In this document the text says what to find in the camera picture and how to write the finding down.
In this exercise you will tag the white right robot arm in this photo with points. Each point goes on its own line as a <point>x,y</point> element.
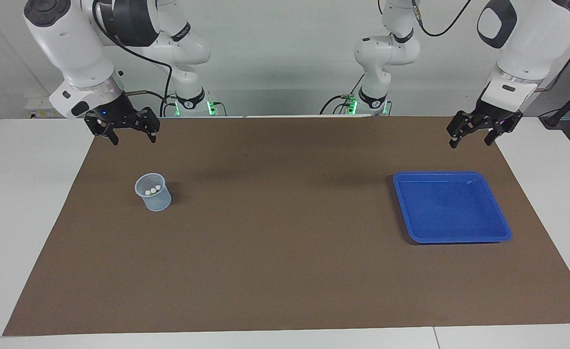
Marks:
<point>71,43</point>

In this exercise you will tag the brown table mat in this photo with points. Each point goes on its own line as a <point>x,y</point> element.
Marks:
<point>284,271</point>

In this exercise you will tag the light blue mesh pen cup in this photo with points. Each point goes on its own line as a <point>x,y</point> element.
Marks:
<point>157,201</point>

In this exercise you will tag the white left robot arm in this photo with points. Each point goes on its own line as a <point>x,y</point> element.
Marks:
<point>522,43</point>

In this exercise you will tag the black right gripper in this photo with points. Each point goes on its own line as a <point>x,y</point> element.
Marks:
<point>115,110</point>

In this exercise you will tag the blue plastic tray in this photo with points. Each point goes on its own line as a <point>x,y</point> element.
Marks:
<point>452,208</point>

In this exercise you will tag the black stand pole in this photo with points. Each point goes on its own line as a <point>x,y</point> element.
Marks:
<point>554,118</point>

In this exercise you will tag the white wall socket box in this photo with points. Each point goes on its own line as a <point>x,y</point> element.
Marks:
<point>42,109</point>

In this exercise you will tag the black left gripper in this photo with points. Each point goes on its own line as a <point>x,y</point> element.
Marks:
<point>491,112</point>

